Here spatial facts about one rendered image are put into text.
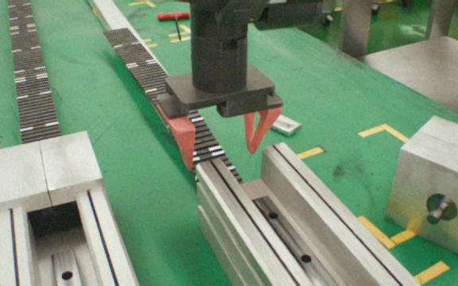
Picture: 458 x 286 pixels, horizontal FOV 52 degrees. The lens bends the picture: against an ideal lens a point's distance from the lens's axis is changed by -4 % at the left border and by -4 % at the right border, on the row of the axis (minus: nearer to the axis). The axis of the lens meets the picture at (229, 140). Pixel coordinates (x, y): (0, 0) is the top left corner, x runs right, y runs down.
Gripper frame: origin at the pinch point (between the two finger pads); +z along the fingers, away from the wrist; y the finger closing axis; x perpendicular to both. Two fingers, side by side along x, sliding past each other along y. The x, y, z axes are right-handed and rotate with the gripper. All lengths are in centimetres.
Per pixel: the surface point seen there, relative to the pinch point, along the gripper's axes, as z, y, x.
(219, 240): 1.5, -5.0, -11.5
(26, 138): 1.4, -20.8, 15.0
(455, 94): 60, 143, 82
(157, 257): 4.7, -10.4, -8.2
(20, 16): 1, -19, 69
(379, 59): 60, 136, 125
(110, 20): 2, -1, 58
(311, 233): -0.7, 2.1, -16.1
